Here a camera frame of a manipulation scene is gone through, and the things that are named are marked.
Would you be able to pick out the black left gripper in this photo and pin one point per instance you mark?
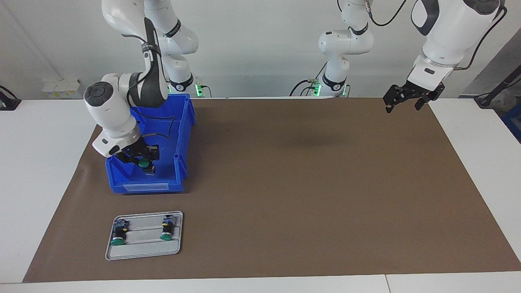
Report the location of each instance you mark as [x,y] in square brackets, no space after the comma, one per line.
[419,92]

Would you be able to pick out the blue crate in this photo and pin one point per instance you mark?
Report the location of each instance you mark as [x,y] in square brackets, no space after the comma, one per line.
[513,122]

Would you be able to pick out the black stand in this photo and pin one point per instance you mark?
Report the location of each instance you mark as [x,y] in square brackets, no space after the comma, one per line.
[494,91]

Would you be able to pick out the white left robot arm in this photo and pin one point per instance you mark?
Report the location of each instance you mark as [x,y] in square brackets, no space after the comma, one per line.
[452,32]

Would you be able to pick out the green push button grey block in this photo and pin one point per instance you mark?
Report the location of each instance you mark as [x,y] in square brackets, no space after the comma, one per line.
[119,234]

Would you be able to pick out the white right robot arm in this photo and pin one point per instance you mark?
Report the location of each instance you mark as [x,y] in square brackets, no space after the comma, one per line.
[110,110]

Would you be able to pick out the brown table mat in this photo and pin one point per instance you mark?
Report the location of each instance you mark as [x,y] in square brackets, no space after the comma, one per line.
[305,224]

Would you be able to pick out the green push button switch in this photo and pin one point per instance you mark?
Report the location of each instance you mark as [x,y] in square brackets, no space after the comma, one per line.
[143,162]

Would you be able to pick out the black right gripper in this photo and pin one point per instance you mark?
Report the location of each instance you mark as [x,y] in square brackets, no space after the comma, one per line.
[132,152]

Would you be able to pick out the white background box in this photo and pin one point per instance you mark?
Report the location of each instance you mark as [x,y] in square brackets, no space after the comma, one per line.
[63,88]

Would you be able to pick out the blue plastic storage bin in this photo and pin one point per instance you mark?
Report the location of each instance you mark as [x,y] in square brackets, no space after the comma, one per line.
[183,134]

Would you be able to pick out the green push button yellow block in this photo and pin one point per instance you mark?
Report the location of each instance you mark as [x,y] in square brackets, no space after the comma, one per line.
[167,230]

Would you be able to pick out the silver metal tray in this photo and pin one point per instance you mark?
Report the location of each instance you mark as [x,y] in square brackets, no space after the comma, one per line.
[142,248]

